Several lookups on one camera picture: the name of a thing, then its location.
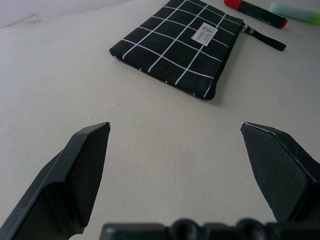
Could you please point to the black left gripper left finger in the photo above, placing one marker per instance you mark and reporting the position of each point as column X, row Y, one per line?
column 62, row 185

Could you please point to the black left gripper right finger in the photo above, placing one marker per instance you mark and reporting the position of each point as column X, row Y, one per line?
column 280, row 170

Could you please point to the black grid-pattern pouch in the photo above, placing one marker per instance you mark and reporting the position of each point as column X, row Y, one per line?
column 175, row 47

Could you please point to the teal and green highlighter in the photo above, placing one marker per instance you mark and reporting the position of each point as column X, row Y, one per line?
column 296, row 13

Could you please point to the black marker with red caps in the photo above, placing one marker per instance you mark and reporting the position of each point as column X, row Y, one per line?
column 257, row 13

